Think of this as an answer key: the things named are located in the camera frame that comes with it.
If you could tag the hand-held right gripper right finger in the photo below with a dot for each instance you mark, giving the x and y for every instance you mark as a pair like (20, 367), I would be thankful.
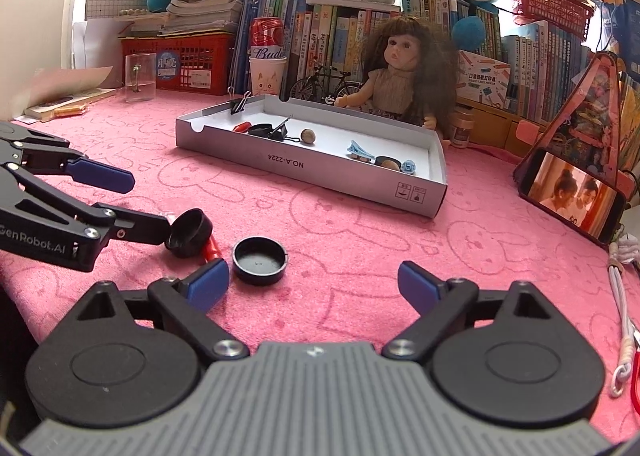
(422, 286)

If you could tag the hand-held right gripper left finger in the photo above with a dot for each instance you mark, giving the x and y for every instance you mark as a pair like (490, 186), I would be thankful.
(210, 284)

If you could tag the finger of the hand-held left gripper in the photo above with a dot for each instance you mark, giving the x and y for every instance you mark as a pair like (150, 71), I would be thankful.
(135, 228)
(100, 174)

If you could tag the small red plastic piece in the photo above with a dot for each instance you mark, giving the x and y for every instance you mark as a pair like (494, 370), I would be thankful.
(241, 127)
(212, 249)

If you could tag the small blue rose ornament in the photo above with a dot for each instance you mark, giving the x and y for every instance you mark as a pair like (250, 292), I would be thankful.
(408, 167)

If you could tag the small black and tan lid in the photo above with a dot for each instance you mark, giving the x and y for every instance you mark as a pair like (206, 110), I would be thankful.
(386, 163)

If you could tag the shallow grey cardboard box tray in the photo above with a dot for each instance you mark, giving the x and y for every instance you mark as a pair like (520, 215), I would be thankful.
(300, 163)

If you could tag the black binder clip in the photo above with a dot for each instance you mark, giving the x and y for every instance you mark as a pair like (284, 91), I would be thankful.
(281, 129)
(239, 103)

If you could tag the pink bunny print tablecloth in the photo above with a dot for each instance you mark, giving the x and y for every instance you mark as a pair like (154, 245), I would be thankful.
(350, 246)

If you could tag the flat books with paper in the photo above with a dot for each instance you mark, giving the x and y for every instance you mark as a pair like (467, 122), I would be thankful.
(65, 98)

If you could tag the clear glass mug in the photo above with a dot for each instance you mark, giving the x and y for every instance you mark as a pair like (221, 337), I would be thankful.
(137, 79)

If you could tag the red plastic crate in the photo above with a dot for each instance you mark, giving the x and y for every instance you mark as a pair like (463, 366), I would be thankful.
(180, 61)

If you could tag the light blue hair clip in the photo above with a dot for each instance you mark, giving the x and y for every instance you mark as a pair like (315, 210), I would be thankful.
(360, 150)

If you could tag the small glass jar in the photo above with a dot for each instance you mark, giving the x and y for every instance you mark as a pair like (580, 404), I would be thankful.
(462, 129)

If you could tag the white grid panel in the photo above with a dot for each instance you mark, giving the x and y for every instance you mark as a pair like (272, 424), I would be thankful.
(100, 6)

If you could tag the black smartphone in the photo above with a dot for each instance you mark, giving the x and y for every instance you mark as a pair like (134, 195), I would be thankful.
(572, 196)

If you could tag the brown walnut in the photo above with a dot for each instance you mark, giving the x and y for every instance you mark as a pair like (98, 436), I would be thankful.
(307, 135)

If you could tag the white paper cup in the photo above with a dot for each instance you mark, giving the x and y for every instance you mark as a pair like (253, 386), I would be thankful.
(266, 77)

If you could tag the stack of lying books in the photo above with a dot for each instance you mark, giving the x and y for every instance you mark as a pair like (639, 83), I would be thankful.
(205, 6)

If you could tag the red drink can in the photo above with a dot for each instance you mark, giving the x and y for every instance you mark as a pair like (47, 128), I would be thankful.
(267, 38)

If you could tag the brown-haired doll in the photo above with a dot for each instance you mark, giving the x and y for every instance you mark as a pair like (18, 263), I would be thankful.
(400, 71)

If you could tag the white printed cardboard box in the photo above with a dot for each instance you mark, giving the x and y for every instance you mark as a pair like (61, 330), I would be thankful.
(482, 77)

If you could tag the black miniature bicycle model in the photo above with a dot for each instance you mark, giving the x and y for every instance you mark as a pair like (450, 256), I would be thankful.
(325, 84)

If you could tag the red plastic loop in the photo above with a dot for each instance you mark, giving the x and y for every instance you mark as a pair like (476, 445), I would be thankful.
(636, 378)

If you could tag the pink house-shaped phone stand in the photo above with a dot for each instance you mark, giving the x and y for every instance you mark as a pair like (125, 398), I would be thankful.
(590, 121)

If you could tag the row of upright books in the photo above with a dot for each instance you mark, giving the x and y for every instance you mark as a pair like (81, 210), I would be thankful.
(325, 36)

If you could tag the small red plastic basket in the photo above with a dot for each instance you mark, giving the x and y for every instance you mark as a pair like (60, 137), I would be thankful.
(550, 4)

